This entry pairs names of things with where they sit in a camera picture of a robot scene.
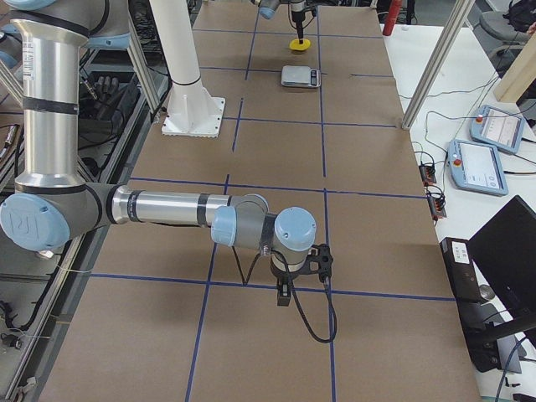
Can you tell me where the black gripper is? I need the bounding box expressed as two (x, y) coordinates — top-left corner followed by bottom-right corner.
(271, 262), (310, 307)
(290, 0), (305, 42)

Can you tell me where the yellow mango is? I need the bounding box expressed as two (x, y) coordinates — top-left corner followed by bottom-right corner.
(289, 38), (311, 52)

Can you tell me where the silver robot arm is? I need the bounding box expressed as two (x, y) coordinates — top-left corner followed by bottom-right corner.
(251, 0), (307, 44)
(1, 1), (317, 306)

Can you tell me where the silver digital kitchen scale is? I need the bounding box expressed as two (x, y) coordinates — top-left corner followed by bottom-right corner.
(281, 65), (322, 88)

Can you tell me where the red fire extinguisher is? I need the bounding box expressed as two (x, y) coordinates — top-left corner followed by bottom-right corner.
(382, 0), (403, 36)

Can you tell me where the near orange black hub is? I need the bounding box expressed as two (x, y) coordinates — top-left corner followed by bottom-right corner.
(425, 185), (446, 221)

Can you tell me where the orange black hub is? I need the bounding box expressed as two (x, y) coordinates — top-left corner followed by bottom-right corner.
(418, 151), (436, 186)
(425, 185), (446, 221)

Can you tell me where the far orange black hub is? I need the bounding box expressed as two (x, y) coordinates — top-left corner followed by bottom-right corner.
(418, 151), (436, 186)

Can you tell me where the grey office chair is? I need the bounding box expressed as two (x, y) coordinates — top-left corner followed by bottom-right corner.
(477, 1), (535, 59)

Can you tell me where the black desktop computer box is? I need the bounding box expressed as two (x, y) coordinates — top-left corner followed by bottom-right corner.
(440, 237), (516, 373)

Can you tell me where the far blue teach pendant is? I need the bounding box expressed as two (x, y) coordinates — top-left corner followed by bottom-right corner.
(470, 105), (524, 154)

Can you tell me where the blue teach pendant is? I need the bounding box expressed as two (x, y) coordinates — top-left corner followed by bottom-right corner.
(447, 139), (508, 196)
(470, 105), (524, 154)

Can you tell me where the black monitor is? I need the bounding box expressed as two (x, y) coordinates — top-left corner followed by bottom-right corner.
(469, 195), (535, 313)

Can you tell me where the wooden beam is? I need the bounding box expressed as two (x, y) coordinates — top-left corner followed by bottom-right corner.
(493, 23), (535, 103)

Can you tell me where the near blue teach pendant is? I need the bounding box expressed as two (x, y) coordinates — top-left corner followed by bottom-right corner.
(447, 139), (508, 196)

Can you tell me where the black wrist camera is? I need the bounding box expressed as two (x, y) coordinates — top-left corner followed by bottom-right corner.
(308, 244), (333, 284)

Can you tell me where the black camera cable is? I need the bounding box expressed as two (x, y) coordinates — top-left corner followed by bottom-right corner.
(282, 253), (338, 343)

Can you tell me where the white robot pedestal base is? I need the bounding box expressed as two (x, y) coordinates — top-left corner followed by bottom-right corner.
(150, 0), (225, 137)

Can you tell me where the aluminium frame post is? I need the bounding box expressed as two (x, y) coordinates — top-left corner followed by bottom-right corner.
(401, 0), (475, 130)

